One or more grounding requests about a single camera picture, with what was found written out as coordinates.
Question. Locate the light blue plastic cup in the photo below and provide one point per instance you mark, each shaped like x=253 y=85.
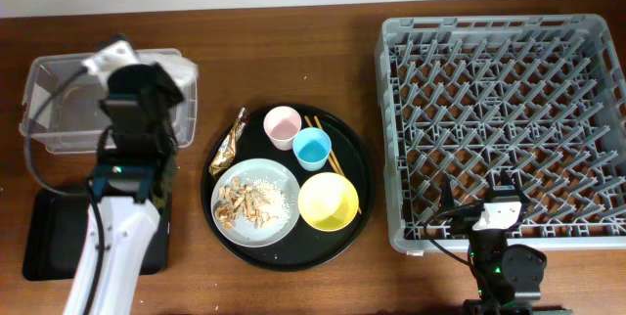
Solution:
x=311 y=147

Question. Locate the pink plastic cup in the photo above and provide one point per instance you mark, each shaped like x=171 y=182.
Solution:
x=281 y=124

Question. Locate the grey dishwasher rack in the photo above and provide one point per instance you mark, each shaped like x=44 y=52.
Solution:
x=540 y=97

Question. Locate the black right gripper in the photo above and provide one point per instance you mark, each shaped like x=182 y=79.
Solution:
x=464 y=220

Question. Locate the grey round plate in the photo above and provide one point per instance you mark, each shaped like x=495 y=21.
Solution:
x=244 y=234

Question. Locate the yellow plastic bowl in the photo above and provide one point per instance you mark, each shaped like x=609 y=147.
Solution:
x=328 y=202

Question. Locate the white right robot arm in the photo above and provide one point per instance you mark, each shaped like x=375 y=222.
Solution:
x=508 y=276

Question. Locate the wooden chopstick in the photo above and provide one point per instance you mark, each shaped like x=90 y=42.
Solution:
x=332 y=157
x=310 y=122

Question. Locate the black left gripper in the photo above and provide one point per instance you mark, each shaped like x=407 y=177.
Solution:
x=116 y=109

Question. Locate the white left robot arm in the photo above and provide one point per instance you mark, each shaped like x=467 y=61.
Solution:
x=128 y=188

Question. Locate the white paper napkin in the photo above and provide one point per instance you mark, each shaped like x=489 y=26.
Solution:
x=183 y=71

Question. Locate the gold brown snack wrapper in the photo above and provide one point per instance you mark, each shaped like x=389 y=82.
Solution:
x=227 y=149

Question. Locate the food scraps and rice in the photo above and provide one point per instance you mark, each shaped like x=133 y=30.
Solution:
x=260 y=202

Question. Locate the black rectangular waste tray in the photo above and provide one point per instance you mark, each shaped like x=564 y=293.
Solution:
x=56 y=237

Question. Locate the clear plastic waste bin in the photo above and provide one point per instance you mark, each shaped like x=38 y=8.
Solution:
x=73 y=123

